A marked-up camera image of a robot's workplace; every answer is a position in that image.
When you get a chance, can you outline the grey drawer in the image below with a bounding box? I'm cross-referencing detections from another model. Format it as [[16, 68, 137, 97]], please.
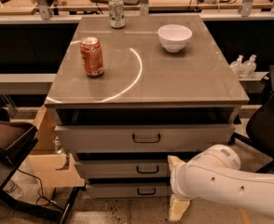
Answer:
[[75, 160, 170, 179], [86, 183, 171, 199], [55, 124, 235, 153]]

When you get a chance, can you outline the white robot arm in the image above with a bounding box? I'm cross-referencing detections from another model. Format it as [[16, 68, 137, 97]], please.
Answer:
[[168, 145, 274, 221]]

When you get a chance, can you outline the grey drawer cabinet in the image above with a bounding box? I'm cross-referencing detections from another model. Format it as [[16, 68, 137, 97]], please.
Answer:
[[45, 15, 249, 187]]

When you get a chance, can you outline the grey top drawer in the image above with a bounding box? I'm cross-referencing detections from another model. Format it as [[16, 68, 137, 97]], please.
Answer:
[[55, 124, 235, 153]]

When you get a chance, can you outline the grey bottom drawer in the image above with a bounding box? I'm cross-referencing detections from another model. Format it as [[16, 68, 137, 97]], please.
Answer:
[[86, 183, 171, 199]]

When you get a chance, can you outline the orange soda can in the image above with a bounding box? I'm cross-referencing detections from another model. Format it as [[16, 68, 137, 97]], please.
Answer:
[[80, 36, 103, 77]]

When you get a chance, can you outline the white ceramic bowl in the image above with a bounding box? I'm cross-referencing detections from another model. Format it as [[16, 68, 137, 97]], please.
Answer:
[[158, 24, 193, 52]]

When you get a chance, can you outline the green white soda can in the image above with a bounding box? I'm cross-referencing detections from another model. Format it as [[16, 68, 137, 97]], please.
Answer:
[[108, 0, 125, 29]]

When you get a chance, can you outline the left clear sanitizer bottle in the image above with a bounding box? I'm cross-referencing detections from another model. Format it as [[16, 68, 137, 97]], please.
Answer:
[[230, 55, 243, 77]]

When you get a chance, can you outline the clear sanitizer bottle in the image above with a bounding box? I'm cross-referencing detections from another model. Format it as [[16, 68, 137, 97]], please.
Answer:
[[240, 54, 256, 78], [230, 55, 243, 77]]

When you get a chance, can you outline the cardboard box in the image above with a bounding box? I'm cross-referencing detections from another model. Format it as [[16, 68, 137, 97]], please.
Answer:
[[29, 105, 85, 199]]

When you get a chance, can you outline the right clear sanitizer bottle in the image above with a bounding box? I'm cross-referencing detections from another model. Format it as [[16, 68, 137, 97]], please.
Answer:
[[240, 54, 256, 78]]

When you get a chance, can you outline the black office chair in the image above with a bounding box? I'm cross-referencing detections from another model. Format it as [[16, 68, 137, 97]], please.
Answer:
[[229, 65, 274, 174]]

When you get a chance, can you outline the black tray stand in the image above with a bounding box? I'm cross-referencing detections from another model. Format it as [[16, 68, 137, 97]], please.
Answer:
[[0, 106, 79, 224]]

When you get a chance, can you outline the black cable on floor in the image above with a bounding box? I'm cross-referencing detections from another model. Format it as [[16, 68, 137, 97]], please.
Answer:
[[17, 167, 65, 212]]

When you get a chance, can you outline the metal railing frame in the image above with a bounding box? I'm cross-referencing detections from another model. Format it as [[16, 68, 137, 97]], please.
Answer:
[[0, 0, 274, 25]]

